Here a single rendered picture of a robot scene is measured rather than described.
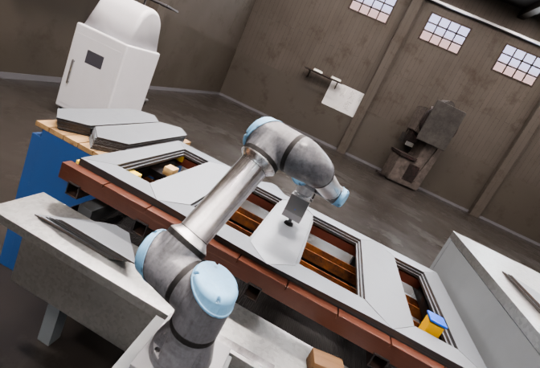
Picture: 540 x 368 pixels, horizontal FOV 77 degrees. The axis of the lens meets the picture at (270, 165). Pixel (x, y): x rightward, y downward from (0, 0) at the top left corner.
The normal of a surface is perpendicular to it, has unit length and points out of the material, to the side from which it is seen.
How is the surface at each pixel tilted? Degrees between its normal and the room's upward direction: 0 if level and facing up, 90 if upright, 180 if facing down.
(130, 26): 71
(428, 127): 90
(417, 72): 90
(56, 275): 90
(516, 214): 90
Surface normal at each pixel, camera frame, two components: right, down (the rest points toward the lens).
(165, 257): 0.03, -0.48
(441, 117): 0.00, 0.26
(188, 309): -0.46, 0.01
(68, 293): -0.23, 0.16
